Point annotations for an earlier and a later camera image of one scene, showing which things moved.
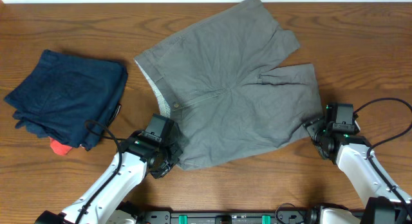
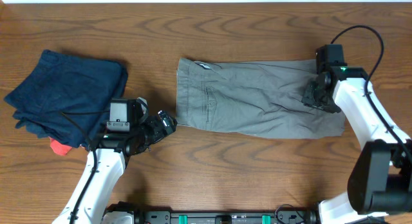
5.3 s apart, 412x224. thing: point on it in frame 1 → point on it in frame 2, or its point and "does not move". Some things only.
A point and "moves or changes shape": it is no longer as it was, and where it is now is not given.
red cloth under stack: x=58 y=148 does not move
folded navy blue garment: x=73 y=98 does not move
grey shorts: x=212 y=82 moves or changes shape
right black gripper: x=313 y=127 → x=308 y=100
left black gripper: x=177 y=152 → x=158 y=133
